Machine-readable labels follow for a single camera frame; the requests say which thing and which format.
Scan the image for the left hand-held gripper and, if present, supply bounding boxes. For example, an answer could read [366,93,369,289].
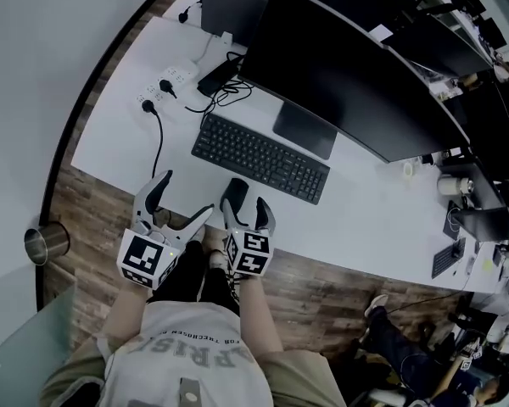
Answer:
[116,170,215,291]

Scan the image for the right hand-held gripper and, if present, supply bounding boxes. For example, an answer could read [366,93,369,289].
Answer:
[220,197,277,277]

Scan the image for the person's right forearm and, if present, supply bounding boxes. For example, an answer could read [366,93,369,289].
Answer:
[237,275,287,355]

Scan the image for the person's left forearm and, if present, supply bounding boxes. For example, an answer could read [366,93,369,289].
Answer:
[103,280,152,343]

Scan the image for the small black keyboard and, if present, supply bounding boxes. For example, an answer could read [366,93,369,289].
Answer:
[431,237,467,280]

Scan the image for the person's legs in black trousers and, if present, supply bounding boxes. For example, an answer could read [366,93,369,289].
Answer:
[146,239,243,318]

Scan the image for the black power plug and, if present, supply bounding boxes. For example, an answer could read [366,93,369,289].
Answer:
[158,78,179,100]

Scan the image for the metal trash bin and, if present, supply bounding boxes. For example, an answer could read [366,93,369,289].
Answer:
[24,221,71,267]

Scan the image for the white power strip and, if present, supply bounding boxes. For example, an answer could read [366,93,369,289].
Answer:
[135,59,199,110]

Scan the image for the black power adapter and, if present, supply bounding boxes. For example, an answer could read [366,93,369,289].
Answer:
[197,59,239,98]

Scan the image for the person's torso in grey shirt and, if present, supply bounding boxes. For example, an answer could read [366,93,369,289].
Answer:
[40,301,349,407]

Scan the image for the large black curved monitor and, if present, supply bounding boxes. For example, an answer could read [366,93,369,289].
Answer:
[237,0,472,164]

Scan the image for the frosted glass panel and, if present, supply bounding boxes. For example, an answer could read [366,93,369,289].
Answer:
[0,285,76,407]

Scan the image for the white insulated bottle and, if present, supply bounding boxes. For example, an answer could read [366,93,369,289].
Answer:
[437,174,476,197]

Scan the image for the dark grey box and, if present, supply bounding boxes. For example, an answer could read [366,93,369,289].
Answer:
[201,0,269,49]

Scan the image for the white paper note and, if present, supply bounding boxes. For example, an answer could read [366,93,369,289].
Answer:
[366,24,394,42]

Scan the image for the black side monitor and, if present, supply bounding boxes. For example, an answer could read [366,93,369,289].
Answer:
[440,161,509,243]

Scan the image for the black monitor facing away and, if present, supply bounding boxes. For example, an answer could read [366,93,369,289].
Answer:
[275,0,493,78]

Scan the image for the long black power cable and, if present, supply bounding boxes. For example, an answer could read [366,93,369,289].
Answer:
[141,99,165,182]

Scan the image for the tangled black cables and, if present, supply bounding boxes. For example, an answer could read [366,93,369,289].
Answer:
[183,51,255,116]

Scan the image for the white power strip cable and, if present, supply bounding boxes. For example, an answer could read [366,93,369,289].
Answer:
[192,31,232,65]

